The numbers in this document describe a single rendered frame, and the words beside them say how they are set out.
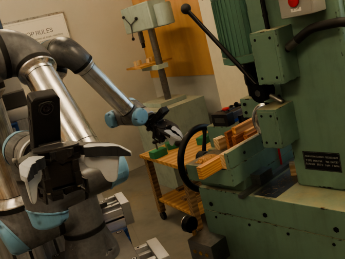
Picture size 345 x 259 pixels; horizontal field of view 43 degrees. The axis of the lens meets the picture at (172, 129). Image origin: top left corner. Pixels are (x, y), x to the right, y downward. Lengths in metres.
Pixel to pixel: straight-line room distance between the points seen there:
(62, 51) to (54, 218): 0.93
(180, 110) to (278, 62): 2.54
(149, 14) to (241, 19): 2.24
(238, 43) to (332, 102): 0.37
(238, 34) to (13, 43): 0.71
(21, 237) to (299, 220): 0.77
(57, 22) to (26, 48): 3.26
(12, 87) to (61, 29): 3.00
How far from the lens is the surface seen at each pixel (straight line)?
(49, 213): 0.89
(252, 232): 1.53
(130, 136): 4.64
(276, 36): 1.24
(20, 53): 1.10
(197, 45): 3.95
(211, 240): 1.62
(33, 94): 0.71
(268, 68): 1.27
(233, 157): 1.42
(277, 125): 1.30
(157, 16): 3.60
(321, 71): 1.29
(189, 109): 3.79
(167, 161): 2.89
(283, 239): 1.46
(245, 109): 1.58
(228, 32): 1.48
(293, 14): 1.22
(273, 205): 1.41
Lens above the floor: 1.39
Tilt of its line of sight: 13 degrees down
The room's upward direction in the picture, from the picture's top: 14 degrees counter-clockwise
